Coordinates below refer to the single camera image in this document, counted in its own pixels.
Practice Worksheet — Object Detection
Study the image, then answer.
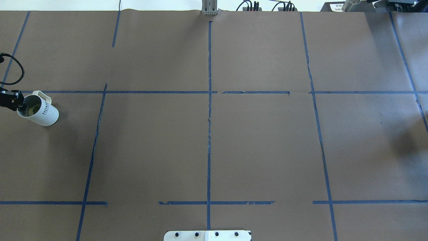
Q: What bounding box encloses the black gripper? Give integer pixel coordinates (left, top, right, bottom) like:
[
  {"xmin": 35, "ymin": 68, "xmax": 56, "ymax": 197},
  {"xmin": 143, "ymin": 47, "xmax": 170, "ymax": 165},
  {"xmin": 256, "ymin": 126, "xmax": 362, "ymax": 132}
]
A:
[{"xmin": 0, "ymin": 90, "xmax": 27, "ymax": 112}]

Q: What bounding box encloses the white ribbed ceramic mug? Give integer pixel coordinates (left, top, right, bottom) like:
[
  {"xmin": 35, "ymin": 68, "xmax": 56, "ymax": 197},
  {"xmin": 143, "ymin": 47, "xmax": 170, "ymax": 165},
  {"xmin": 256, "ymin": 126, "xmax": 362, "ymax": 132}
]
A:
[{"xmin": 18, "ymin": 90, "xmax": 59, "ymax": 127}]

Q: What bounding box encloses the brown paper table cover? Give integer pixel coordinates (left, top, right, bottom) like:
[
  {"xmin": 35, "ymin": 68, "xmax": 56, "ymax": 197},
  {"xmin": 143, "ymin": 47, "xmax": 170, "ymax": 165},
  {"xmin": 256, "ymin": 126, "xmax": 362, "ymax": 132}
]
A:
[{"xmin": 1, "ymin": 9, "xmax": 427, "ymax": 241}]

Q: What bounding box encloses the silver metal cylinder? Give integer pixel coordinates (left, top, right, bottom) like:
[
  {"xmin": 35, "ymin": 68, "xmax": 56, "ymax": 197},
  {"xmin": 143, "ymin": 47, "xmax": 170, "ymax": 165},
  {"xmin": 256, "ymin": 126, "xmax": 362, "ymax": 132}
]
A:
[{"xmin": 341, "ymin": 0, "xmax": 361, "ymax": 12}]

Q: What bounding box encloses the black braided left cable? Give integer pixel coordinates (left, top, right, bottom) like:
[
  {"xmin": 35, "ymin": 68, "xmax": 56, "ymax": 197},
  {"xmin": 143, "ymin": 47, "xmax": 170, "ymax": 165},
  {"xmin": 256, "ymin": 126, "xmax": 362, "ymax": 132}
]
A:
[{"xmin": 0, "ymin": 53, "xmax": 25, "ymax": 86}]

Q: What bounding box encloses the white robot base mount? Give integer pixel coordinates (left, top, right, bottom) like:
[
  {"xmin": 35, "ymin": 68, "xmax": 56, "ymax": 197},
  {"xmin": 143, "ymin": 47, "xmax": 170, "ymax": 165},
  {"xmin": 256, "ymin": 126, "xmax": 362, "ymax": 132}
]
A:
[{"xmin": 163, "ymin": 230, "xmax": 252, "ymax": 241}]

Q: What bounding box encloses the aluminium frame post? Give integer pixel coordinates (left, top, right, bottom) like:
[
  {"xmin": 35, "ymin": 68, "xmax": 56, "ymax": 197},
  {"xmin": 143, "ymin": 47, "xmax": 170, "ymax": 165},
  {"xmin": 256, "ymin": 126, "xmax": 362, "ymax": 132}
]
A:
[{"xmin": 201, "ymin": 0, "xmax": 218, "ymax": 16}]

